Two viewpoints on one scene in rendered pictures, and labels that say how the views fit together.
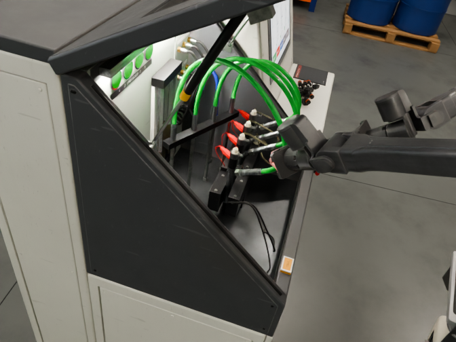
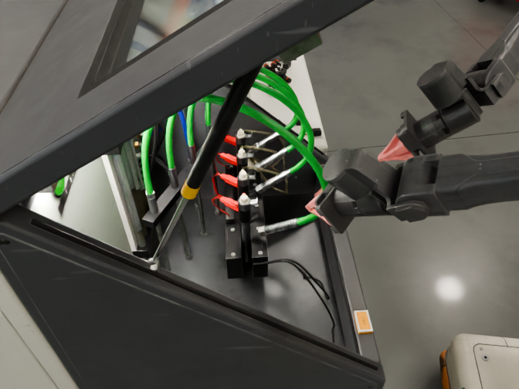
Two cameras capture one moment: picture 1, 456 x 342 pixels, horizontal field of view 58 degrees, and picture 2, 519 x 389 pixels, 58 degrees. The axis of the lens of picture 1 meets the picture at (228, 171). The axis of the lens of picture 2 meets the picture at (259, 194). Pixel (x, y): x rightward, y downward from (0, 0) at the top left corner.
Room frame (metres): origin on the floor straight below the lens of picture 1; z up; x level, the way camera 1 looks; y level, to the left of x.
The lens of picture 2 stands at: (0.29, 0.12, 1.84)
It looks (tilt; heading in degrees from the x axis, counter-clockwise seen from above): 44 degrees down; 347
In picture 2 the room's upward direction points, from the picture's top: 1 degrees counter-clockwise
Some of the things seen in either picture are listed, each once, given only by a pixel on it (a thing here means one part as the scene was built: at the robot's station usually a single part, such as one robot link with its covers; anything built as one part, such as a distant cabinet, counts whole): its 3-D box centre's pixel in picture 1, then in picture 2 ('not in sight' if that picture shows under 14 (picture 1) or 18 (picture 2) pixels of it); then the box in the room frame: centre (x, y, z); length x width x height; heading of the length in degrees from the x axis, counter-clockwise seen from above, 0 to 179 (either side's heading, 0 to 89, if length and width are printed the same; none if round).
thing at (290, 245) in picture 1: (292, 230); (338, 264); (0.96, -0.25, 0.87); 0.62 x 0.04 x 0.16; 170
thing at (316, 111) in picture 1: (302, 102); (280, 89); (1.67, -0.28, 0.97); 0.70 x 0.22 x 0.03; 170
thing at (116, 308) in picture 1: (202, 287); not in sight; (1.01, 0.02, 0.39); 0.70 x 0.58 x 0.79; 170
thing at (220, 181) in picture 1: (235, 180); (245, 224); (1.12, -0.03, 0.91); 0.34 x 0.10 x 0.15; 170
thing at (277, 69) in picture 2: (306, 89); (279, 74); (1.70, -0.28, 1.01); 0.23 x 0.11 x 0.06; 170
